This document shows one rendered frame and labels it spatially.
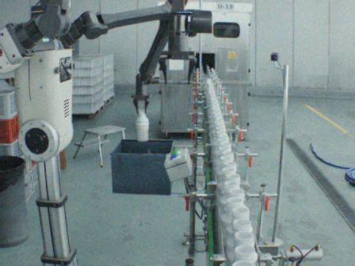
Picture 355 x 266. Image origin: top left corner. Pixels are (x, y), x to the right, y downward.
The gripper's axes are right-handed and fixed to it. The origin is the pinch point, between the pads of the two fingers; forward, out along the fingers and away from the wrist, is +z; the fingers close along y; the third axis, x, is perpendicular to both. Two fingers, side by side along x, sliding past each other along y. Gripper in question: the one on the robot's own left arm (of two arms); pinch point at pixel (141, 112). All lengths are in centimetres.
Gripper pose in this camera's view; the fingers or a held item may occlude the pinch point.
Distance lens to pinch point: 226.7
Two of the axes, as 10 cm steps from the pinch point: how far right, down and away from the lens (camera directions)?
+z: 0.1, 9.8, 1.9
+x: -0.4, 1.9, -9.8
